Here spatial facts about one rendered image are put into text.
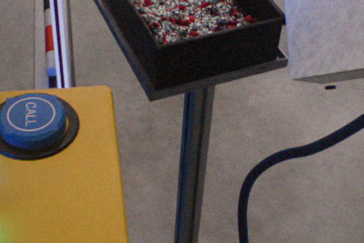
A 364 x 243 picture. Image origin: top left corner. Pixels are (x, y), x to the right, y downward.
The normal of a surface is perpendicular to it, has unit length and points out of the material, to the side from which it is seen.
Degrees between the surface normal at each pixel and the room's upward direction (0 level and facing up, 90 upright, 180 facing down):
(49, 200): 0
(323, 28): 55
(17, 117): 0
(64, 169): 0
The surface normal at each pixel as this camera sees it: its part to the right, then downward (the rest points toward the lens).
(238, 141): 0.05, -0.70
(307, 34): -0.57, -0.02
